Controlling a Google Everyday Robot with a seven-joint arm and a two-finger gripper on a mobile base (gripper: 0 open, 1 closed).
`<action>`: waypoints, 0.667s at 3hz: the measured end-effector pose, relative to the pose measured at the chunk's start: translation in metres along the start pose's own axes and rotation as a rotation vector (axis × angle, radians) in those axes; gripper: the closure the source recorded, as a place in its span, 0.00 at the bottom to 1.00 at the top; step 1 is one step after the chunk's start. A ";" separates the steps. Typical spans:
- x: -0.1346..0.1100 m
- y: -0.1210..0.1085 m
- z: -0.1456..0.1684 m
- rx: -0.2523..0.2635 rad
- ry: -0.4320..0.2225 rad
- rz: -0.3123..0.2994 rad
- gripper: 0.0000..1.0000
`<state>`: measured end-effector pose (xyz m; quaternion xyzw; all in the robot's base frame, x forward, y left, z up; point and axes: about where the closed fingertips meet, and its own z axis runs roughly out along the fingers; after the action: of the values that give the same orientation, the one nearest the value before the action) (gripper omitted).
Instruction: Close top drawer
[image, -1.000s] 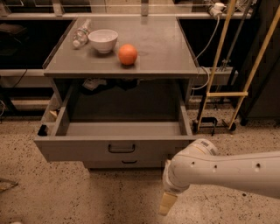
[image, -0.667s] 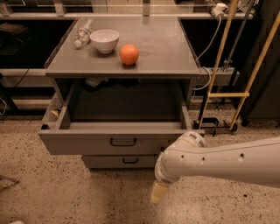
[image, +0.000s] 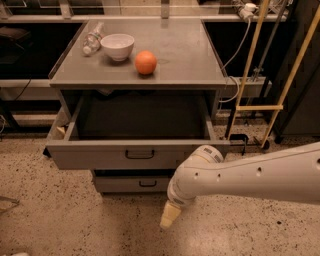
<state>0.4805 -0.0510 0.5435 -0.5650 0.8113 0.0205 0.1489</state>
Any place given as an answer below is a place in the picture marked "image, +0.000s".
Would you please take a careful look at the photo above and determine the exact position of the grey lower drawer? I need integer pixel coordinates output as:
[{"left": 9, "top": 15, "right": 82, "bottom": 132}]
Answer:
[{"left": 92, "top": 169, "right": 174, "bottom": 193}]

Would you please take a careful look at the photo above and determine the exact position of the white power cable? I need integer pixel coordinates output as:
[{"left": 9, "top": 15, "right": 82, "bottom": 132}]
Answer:
[{"left": 218, "top": 18, "right": 253, "bottom": 104}]

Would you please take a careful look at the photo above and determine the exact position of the yellow hand truck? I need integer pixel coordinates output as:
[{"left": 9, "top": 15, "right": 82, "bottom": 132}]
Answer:
[{"left": 225, "top": 0, "right": 320, "bottom": 155}]

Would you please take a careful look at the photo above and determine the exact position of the white ceramic bowl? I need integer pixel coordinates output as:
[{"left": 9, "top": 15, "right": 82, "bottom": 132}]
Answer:
[{"left": 100, "top": 34, "right": 135, "bottom": 61}]

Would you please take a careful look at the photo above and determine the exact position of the clear plastic water bottle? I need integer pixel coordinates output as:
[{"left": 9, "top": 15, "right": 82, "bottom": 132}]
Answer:
[{"left": 83, "top": 22, "right": 104, "bottom": 56}]

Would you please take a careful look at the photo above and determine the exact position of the grey drawer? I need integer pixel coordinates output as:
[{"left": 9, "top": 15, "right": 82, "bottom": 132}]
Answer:
[
  {"left": 92, "top": 169, "right": 174, "bottom": 193},
  {"left": 47, "top": 91, "right": 230, "bottom": 170}
]

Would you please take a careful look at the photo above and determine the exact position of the grey metal cabinet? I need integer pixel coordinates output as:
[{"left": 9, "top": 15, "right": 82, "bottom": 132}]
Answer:
[{"left": 50, "top": 19, "right": 225, "bottom": 121}]

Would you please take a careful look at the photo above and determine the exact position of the black lower drawer handle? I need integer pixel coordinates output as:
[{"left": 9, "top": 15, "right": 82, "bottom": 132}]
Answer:
[{"left": 139, "top": 180, "right": 157, "bottom": 187}]

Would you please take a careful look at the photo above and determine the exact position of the orange fruit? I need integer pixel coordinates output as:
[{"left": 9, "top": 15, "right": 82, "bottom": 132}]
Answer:
[{"left": 135, "top": 51, "right": 157, "bottom": 75}]

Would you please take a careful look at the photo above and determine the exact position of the black drawer handle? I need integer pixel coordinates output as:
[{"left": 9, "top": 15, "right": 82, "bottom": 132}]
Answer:
[
  {"left": 125, "top": 150, "right": 155, "bottom": 160},
  {"left": 139, "top": 180, "right": 157, "bottom": 187}
]

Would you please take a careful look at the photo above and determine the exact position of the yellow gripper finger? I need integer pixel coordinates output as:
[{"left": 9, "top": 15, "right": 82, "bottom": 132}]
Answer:
[{"left": 160, "top": 201, "right": 181, "bottom": 229}]

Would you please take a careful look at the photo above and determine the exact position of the small black floor object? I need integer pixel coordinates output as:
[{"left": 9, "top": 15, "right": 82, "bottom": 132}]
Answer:
[{"left": 43, "top": 147, "right": 51, "bottom": 158}]

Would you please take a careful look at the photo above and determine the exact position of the white power adapter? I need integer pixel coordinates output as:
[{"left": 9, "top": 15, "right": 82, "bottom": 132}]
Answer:
[{"left": 239, "top": 3, "right": 257, "bottom": 20}]

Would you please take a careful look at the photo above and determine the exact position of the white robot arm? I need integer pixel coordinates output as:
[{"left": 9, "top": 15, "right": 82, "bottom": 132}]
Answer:
[{"left": 160, "top": 142, "right": 320, "bottom": 229}]

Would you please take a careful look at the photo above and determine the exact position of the black cable at left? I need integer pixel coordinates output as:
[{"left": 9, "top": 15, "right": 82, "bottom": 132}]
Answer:
[{"left": 12, "top": 78, "right": 33, "bottom": 102}]

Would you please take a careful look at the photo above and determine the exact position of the grey top drawer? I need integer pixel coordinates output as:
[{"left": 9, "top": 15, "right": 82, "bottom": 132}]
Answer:
[{"left": 47, "top": 91, "right": 230, "bottom": 170}]

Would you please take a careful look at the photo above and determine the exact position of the black top drawer handle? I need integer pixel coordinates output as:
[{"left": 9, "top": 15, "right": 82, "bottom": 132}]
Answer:
[{"left": 125, "top": 150, "right": 155, "bottom": 160}]

